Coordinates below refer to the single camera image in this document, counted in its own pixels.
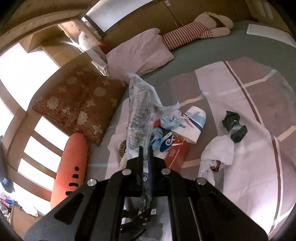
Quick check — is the red cigarette box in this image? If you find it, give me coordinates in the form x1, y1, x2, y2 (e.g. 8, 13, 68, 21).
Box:
165, 136, 191, 173

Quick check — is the dark green wrapper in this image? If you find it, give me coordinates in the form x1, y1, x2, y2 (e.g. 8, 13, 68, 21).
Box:
222, 110, 248, 143

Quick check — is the light blue cloth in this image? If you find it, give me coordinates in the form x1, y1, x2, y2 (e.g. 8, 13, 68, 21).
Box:
149, 110, 183, 151

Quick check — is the clear printed plastic bag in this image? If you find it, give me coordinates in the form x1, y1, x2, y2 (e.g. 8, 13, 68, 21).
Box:
125, 72, 181, 214

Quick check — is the orange carrot plush pillow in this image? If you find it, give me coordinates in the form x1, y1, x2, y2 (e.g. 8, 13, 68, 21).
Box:
50, 133, 88, 209

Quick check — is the brown floral cushion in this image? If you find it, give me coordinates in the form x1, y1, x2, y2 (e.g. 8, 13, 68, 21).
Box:
33, 64, 127, 145

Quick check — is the plaid pink grey blanket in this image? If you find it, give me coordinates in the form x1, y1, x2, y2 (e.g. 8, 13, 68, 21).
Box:
86, 56, 296, 237

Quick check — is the pink pillow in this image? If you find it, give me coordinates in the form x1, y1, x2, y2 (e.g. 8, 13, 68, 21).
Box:
107, 28, 174, 82

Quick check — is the white plush toy on shelf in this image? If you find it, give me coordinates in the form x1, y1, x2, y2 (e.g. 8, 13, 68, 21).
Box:
78, 32, 100, 52

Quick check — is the green bed mattress sheet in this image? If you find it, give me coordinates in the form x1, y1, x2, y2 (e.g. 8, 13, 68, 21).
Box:
120, 19, 296, 103

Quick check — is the striped plush dog toy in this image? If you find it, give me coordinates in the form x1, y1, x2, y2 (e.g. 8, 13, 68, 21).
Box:
162, 12, 234, 50

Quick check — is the white flat board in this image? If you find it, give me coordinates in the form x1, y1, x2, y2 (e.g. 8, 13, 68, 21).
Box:
246, 24, 295, 48

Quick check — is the wooden bed headboard rail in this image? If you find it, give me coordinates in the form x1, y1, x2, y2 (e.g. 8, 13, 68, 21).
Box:
1, 52, 92, 201

